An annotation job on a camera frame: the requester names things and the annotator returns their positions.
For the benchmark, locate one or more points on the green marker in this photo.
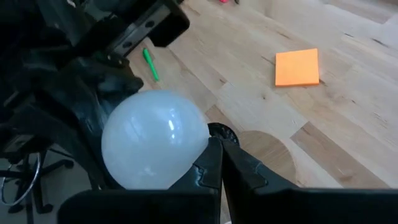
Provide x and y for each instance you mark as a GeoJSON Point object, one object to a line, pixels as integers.
{"type": "Point", "coordinates": [150, 64]}

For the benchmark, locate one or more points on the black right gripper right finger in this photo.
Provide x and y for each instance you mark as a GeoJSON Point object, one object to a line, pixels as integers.
{"type": "Point", "coordinates": [295, 207]}

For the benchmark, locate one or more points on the white round lightbulb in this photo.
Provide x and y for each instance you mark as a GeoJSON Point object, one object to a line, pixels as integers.
{"type": "Point", "coordinates": [155, 140]}

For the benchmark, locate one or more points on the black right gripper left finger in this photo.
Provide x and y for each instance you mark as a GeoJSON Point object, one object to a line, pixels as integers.
{"type": "Point", "coordinates": [140, 207]}

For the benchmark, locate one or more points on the orange sticky note pad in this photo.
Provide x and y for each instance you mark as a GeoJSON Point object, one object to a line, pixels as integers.
{"type": "Point", "coordinates": [297, 67]}

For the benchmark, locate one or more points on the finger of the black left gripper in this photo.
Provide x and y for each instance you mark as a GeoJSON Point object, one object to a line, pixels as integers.
{"type": "Point", "coordinates": [90, 99]}

